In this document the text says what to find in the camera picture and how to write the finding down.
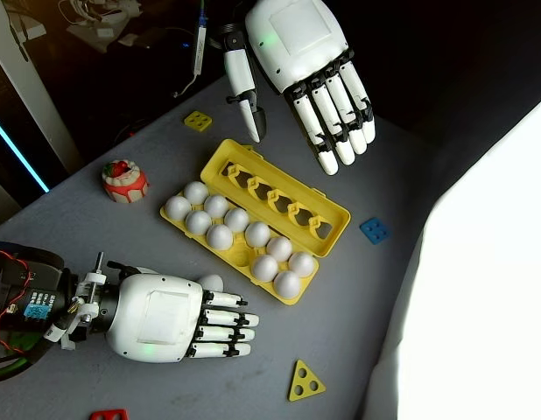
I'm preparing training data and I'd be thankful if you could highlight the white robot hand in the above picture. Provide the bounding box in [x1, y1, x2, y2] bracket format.
[208, 0, 377, 176]
[103, 261, 260, 364]

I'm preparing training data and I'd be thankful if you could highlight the yellow egg carton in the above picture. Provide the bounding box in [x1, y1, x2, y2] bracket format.
[159, 138, 352, 306]

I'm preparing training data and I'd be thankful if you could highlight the red block with holes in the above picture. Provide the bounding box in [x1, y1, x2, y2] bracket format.
[88, 409, 130, 420]

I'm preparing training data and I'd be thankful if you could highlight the strawberry cream toy cake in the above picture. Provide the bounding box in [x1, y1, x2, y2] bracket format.
[101, 159, 150, 205]

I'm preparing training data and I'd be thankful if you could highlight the yellow triangle block with holes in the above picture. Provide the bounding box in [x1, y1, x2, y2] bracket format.
[287, 359, 327, 403]

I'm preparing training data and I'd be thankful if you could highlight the grey table cloth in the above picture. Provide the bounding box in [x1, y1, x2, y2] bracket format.
[0, 76, 433, 420]

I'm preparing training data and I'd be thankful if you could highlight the blue block with holes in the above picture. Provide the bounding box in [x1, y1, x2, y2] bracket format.
[359, 217, 391, 246]

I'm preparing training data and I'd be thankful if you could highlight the cyan light strip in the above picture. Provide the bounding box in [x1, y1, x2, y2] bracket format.
[0, 112, 51, 193]

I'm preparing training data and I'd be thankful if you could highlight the white slanted panel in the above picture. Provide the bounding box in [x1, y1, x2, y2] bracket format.
[0, 0, 85, 176]

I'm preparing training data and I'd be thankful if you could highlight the white backdrop sheet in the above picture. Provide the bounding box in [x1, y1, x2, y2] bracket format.
[362, 89, 541, 420]

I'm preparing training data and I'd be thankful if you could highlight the white cable adapter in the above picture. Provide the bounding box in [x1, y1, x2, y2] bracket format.
[172, 0, 209, 100]

